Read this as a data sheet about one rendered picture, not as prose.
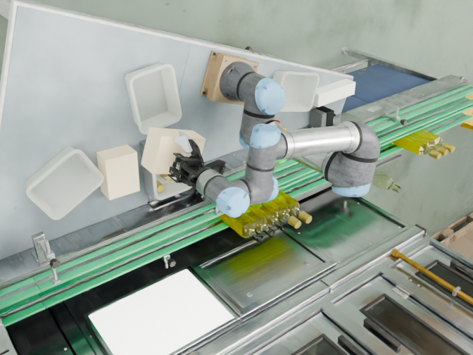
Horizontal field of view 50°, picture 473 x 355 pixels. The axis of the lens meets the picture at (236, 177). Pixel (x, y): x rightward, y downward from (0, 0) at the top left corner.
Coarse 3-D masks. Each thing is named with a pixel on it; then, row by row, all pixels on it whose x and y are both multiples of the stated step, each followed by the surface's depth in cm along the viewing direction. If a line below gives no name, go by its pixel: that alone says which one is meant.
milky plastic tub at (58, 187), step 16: (64, 160) 164; (80, 160) 176; (32, 176) 166; (48, 176) 171; (64, 176) 174; (80, 176) 178; (96, 176) 177; (32, 192) 167; (48, 192) 173; (64, 192) 177; (80, 192) 176; (48, 208) 171; (64, 208) 173
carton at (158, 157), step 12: (156, 132) 148; (168, 132) 151; (192, 132) 159; (156, 144) 148; (168, 144) 149; (144, 156) 153; (156, 156) 148; (168, 156) 151; (156, 168) 150; (168, 168) 153
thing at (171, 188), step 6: (156, 174) 196; (162, 180) 199; (156, 186) 189; (168, 186) 199; (174, 186) 199; (180, 186) 199; (186, 186) 200; (156, 192) 190; (162, 192) 196; (168, 192) 196; (174, 192) 196; (180, 192) 198; (156, 198) 192; (162, 198) 193
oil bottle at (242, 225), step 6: (222, 216) 204; (228, 216) 200; (240, 216) 199; (246, 216) 199; (228, 222) 201; (234, 222) 197; (240, 222) 196; (246, 222) 196; (252, 222) 196; (234, 228) 199; (240, 228) 195; (246, 228) 193; (252, 228) 194; (240, 234) 197; (246, 234) 194
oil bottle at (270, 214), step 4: (256, 204) 205; (260, 204) 205; (264, 204) 205; (256, 208) 204; (260, 208) 203; (264, 208) 203; (268, 208) 203; (272, 208) 203; (260, 212) 202; (264, 212) 201; (268, 212) 201; (272, 212) 201; (276, 212) 201; (268, 216) 199; (272, 216) 199; (276, 216) 200; (268, 220) 199; (272, 220) 199; (268, 224) 200; (272, 224) 200
